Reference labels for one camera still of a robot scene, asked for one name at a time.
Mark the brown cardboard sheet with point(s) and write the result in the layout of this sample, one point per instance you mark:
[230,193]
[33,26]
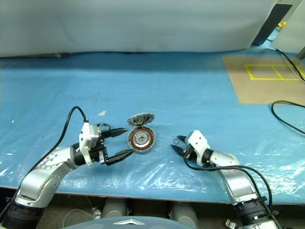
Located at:
[257,90]

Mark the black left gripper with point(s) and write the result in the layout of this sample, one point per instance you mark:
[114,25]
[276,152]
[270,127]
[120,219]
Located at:
[98,155]

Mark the round grey motor lid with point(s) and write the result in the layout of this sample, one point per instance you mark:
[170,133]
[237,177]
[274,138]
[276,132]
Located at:
[140,119]

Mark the white leaning board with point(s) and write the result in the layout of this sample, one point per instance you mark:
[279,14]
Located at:
[290,35]

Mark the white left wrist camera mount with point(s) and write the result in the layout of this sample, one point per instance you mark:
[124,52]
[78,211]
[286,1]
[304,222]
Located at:
[85,136]

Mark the dark leaning panel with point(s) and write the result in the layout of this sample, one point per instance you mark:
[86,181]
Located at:
[271,23]

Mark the blue plastic table cover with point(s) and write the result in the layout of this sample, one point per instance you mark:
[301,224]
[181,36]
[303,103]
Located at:
[166,90]

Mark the small silver clip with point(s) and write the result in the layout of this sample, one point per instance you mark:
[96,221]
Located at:
[230,224]

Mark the grey rounded cylinder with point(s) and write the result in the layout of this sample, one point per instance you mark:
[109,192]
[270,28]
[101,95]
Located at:
[114,207]
[183,212]

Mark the small yellow object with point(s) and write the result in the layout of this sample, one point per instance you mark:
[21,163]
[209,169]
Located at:
[281,25]

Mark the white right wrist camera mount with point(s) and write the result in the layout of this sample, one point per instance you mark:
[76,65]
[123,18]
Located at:
[197,140]

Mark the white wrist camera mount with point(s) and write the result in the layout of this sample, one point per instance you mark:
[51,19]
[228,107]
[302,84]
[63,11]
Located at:
[85,136]
[197,140]

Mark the small white tape scrap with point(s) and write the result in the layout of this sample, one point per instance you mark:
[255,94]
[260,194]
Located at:
[102,113]

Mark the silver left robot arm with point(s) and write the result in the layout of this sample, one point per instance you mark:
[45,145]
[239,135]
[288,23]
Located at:
[35,176]

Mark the grey robot torso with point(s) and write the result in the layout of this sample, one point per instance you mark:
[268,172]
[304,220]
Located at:
[107,224]

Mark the white backdrop sheet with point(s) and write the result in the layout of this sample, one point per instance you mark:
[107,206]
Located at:
[143,23]

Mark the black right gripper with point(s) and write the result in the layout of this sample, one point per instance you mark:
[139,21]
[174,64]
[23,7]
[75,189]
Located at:
[189,153]

